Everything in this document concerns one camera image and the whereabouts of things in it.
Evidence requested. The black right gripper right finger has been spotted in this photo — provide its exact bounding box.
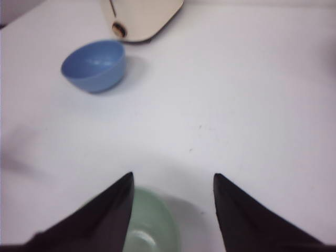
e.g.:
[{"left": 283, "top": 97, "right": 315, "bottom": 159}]
[{"left": 213, "top": 173, "right": 335, "bottom": 251}]

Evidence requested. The white two-slot toaster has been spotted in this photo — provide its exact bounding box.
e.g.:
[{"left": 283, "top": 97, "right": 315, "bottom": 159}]
[{"left": 100, "top": 0, "right": 184, "bottom": 43}]

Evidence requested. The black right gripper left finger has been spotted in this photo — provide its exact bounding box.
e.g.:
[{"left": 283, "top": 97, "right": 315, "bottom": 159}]
[{"left": 1, "top": 172, "right": 134, "bottom": 251}]

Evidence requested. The blue bowl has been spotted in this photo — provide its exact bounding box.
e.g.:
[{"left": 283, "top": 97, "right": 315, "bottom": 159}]
[{"left": 60, "top": 40, "right": 126, "bottom": 93}]

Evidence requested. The green bowl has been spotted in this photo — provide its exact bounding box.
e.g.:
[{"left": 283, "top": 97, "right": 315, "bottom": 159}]
[{"left": 123, "top": 187, "right": 181, "bottom": 252}]

